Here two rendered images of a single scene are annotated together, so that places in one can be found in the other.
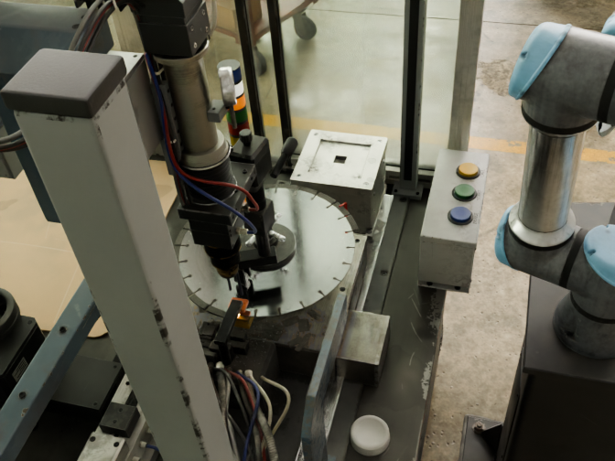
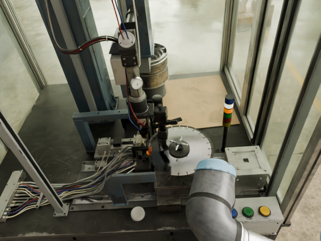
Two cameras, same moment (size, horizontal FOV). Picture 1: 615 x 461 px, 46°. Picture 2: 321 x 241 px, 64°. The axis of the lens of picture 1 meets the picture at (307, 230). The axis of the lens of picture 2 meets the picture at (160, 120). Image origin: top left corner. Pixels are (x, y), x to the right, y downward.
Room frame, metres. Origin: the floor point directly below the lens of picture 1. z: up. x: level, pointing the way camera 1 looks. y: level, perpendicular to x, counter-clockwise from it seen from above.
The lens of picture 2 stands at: (0.64, -0.75, 1.97)
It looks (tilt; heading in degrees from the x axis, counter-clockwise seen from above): 43 degrees down; 75
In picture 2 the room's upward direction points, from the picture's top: 7 degrees counter-clockwise
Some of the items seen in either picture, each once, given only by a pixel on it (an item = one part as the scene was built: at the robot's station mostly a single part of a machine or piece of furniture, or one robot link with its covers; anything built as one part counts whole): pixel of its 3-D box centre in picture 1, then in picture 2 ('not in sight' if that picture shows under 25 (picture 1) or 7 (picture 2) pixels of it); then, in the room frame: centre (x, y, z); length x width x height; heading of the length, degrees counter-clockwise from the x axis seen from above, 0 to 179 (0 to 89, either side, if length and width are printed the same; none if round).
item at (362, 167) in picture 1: (340, 184); (243, 169); (1.24, -0.09, 0.82); 0.18 x 0.18 x 0.15; 71
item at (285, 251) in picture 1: (265, 241); (178, 147); (0.95, 0.08, 0.96); 0.11 x 0.11 x 0.03
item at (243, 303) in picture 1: (232, 329); (142, 151); (0.76, 0.14, 0.95); 0.10 x 0.03 x 0.07; 161
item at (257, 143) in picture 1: (253, 183); (161, 122); (0.87, 0.08, 1.17); 0.06 x 0.05 x 0.20; 152
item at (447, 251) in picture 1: (454, 218); (244, 217); (1.10, -0.32, 0.82); 0.28 x 0.11 x 0.15; 161
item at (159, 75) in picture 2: not in sight; (148, 74); (1.03, 0.87, 0.93); 0.31 x 0.31 x 0.36
